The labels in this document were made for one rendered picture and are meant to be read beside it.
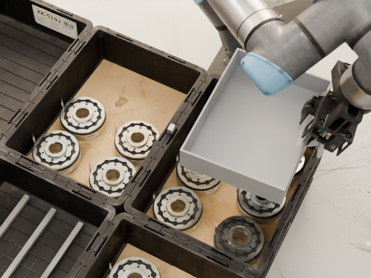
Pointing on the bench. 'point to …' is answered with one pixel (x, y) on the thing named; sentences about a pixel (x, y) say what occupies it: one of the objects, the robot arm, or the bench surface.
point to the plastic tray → (250, 132)
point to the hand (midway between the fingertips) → (307, 137)
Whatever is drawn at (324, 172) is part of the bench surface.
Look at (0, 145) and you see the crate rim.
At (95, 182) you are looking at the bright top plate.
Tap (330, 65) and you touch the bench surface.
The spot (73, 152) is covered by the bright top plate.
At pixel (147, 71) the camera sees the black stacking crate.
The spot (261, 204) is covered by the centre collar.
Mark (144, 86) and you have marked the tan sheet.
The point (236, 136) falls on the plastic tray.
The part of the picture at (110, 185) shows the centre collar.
